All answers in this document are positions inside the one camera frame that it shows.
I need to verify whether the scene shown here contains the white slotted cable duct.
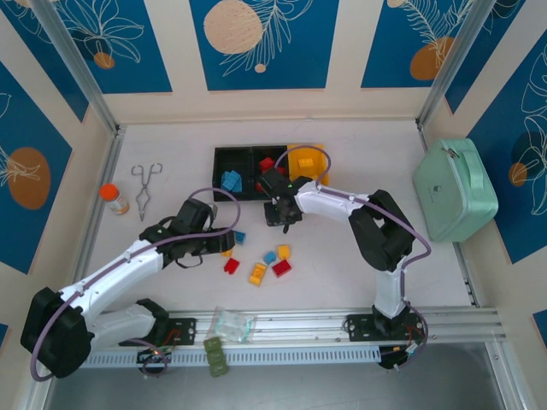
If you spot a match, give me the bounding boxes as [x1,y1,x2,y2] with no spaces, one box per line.
[80,346,381,369]

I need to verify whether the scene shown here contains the aluminium frame post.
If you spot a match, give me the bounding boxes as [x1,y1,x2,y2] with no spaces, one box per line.
[32,0,121,134]
[416,0,499,128]

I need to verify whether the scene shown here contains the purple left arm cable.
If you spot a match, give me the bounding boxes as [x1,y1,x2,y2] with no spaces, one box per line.
[30,187,240,382]

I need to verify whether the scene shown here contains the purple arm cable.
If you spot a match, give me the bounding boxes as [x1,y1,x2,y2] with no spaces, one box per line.
[30,187,240,382]
[274,144,432,372]

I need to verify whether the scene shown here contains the black plastic bin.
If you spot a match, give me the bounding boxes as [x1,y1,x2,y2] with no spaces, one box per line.
[212,147,254,203]
[250,144,290,202]

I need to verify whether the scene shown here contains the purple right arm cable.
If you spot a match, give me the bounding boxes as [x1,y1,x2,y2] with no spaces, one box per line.
[274,144,432,372]

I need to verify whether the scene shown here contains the mint green zip case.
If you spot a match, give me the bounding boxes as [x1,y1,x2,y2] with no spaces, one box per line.
[412,137,500,243]

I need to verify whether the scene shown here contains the clear plastic bag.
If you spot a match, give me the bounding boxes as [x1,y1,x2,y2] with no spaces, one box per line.
[207,305,257,345]

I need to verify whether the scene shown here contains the yellow plastic bin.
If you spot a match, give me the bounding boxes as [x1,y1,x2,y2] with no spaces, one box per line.
[285,143,332,187]

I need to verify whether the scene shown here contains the metal forceps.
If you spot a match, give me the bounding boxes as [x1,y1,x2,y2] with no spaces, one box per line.
[130,161,164,222]

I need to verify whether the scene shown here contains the orange capped small bottle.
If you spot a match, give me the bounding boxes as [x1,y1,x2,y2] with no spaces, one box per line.
[99,183,130,216]

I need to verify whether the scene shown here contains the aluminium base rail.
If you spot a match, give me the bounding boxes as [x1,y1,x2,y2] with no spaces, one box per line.
[36,307,508,352]

